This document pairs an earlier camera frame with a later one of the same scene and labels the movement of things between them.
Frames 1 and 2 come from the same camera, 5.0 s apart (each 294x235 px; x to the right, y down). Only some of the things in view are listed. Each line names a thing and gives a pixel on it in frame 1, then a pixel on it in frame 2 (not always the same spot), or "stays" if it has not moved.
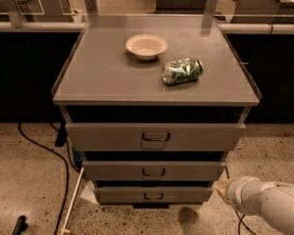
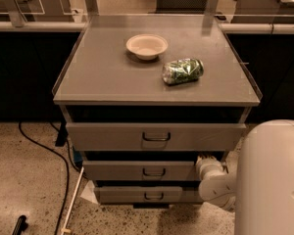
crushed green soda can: x=181 y=70 stays
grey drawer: x=153 y=170 stays
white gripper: x=233 y=192 -> x=206 y=167
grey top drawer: x=154 y=136 stays
